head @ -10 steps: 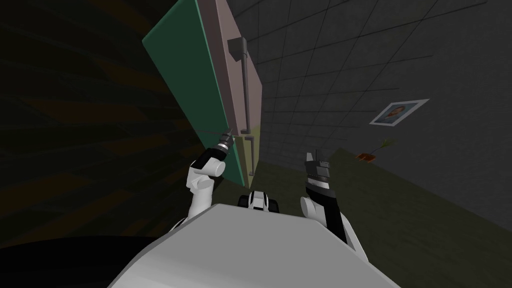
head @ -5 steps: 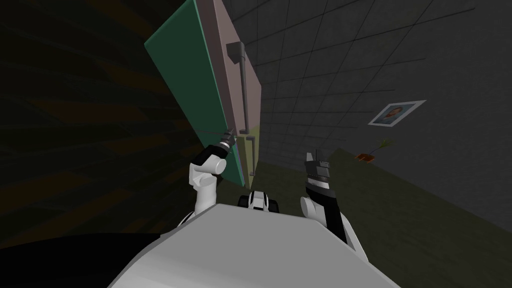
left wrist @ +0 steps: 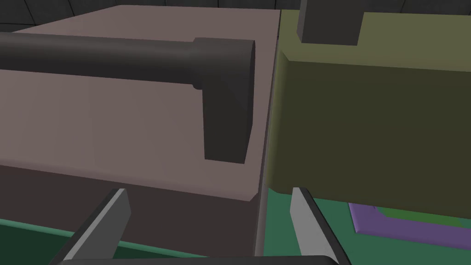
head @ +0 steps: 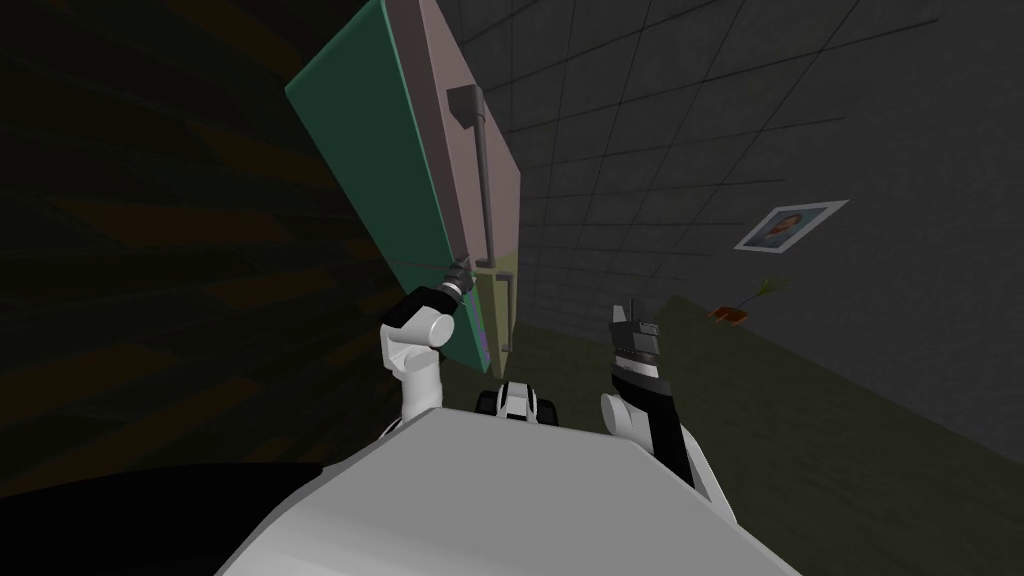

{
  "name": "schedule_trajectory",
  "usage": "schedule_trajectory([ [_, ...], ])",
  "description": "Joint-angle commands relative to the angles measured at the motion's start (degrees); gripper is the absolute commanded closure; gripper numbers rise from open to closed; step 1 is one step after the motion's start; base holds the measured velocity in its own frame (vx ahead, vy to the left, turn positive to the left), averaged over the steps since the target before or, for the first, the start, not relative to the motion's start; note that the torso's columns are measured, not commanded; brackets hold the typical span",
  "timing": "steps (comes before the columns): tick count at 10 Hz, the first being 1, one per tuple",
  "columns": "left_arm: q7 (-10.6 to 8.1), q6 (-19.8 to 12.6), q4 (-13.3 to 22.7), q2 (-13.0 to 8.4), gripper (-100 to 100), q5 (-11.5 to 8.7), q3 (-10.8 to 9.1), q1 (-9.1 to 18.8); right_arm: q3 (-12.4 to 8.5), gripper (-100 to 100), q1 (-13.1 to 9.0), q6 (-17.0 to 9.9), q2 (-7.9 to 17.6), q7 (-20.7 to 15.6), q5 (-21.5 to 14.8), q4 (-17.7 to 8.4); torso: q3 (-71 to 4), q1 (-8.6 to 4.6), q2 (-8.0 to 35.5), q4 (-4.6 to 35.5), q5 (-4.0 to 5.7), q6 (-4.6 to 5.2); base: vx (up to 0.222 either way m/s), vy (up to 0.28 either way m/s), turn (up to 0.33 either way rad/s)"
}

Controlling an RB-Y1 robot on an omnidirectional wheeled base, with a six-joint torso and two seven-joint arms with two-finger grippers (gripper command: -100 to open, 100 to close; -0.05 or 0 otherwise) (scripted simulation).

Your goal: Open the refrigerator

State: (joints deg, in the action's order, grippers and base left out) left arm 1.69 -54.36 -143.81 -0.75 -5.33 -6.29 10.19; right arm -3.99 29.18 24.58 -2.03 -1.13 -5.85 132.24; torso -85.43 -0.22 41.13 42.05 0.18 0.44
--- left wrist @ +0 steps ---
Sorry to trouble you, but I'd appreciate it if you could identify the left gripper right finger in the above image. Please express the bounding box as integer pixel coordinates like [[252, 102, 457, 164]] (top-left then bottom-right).
[[289, 187, 352, 264]]

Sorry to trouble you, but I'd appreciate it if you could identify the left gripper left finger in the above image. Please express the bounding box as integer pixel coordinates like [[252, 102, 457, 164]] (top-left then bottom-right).
[[49, 188, 132, 264]]

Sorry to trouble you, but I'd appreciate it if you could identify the purple flat box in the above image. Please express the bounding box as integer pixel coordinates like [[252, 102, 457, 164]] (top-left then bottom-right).
[[347, 202, 471, 252]]

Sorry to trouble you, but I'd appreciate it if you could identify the pinkish brown drawer front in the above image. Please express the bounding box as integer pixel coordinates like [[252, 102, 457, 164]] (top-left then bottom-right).
[[0, 5, 282, 258]]

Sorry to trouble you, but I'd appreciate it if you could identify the olive green drawer front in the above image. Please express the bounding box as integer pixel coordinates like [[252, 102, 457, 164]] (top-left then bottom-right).
[[263, 9, 471, 221]]

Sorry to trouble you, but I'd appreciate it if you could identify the dark bar handle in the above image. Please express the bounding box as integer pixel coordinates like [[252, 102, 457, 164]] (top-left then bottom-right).
[[0, 32, 256, 165]]

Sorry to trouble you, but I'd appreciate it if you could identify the dark grey handle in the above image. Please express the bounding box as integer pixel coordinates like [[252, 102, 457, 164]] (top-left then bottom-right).
[[296, 0, 365, 47]]

